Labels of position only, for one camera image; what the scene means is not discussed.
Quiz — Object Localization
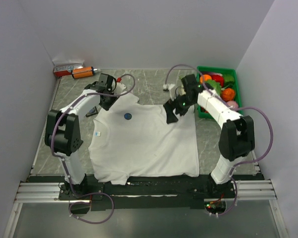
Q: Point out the orange toy fruit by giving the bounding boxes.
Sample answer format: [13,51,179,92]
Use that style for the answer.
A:
[199,74,212,84]

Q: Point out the green plastic crate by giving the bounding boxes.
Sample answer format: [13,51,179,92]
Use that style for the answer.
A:
[196,65,244,119]

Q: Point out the orange toy pumpkin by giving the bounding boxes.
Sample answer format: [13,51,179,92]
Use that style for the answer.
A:
[221,88,236,102]

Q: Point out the purple cable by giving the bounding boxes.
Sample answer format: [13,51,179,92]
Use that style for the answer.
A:
[50,73,136,225]
[164,63,274,218]

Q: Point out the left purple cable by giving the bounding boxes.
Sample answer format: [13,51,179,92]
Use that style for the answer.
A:
[50,73,136,225]

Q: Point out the pink toy onion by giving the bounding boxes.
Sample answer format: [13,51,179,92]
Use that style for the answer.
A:
[227,101,239,110]

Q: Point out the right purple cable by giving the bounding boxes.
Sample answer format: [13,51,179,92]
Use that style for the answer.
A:
[164,63,274,218]

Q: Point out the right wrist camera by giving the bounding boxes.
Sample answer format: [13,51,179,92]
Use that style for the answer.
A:
[163,83,184,101]

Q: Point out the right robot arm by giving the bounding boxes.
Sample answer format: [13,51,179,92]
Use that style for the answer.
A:
[163,74,255,198]

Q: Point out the green toy pepper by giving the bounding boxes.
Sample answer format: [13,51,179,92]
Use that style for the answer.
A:
[223,74,235,86]

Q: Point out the orange tube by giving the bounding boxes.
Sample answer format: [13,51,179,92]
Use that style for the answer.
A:
[71,66,100,79]

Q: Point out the red toy pepper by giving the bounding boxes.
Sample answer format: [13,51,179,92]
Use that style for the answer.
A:
[211,74,224,88]

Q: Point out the aluminium rail frame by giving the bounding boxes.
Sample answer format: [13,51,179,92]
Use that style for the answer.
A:
[3,152,289,238]

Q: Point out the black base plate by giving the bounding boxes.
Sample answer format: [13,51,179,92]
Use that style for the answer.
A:
[59,175,265,211]

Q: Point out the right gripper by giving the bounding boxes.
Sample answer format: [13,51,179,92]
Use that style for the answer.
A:
[163,92,195,125]

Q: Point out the toy napa cabbage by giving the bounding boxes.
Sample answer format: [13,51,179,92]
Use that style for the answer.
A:
[206,80,222,96]

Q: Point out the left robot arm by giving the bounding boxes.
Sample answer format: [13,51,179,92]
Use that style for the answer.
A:
[44,73,118,199]

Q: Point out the white t-shirt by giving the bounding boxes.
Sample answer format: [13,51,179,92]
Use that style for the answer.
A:
[88,94,200,185]

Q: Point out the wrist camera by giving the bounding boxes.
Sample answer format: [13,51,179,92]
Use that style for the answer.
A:
[163,83,184,101]
[112,77,127,95]

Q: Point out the red white box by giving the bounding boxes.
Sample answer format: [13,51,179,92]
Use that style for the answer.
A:
[53,63,84,77]

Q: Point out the blue round brooch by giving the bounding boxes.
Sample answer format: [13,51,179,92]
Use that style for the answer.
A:
[124,113,132,120]

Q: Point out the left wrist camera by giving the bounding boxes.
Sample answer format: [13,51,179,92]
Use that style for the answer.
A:
[112,77,127,95]

